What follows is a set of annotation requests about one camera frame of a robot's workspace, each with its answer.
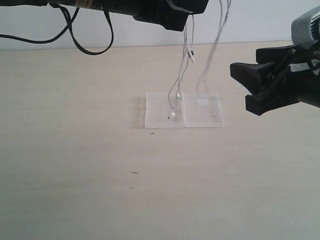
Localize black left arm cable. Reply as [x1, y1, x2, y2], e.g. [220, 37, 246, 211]
[0, 2, 114, 56]

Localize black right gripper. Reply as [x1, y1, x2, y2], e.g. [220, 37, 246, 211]
[229, 45, 320, 116]

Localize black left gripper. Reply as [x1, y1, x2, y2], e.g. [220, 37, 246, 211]
[48, 0, 209, 32]

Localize white wired earphones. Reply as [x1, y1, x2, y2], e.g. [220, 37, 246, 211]
[167, 0, 232, 120]

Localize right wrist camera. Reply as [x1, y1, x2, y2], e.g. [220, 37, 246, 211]
[291, 6, 320, 72]

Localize clear plastic hinged case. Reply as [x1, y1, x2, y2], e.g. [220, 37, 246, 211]
[142, 92, 224, 129]

